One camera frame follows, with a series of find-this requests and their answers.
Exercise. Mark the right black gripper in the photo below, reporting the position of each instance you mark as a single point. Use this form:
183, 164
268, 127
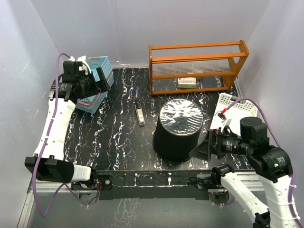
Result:
213, 145

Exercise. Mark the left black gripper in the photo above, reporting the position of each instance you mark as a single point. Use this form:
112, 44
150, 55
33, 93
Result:
98, 86

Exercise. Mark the pink perforated plastic basket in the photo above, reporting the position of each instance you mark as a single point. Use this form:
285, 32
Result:
88, 102

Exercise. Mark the large black plastic bucket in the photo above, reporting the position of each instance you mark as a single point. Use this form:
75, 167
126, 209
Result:
177, 130

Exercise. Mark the white perforated plastic basket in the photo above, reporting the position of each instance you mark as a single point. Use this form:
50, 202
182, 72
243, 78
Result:
233, 116

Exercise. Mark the black silver stapler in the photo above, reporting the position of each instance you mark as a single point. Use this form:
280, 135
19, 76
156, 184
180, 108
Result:
139, 112

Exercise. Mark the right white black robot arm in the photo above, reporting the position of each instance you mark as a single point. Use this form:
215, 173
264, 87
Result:
272, 165

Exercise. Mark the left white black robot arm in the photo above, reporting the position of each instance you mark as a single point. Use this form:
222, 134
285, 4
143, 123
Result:
48, 162

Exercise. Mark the small white red box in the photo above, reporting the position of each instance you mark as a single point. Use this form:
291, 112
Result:
187, 82

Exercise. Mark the orange wooden shelf rack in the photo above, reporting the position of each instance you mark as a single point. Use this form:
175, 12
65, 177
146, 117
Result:
214, 65

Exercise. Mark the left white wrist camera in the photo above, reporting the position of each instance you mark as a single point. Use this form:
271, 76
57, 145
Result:
82, 60

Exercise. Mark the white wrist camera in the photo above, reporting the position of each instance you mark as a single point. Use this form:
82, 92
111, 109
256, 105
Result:
223, 118
82, 60

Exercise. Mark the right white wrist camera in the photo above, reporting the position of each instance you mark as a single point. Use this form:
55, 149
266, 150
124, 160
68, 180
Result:
223, 118

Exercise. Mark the black front mounting rail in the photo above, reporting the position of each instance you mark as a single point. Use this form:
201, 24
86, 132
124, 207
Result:
110, 185

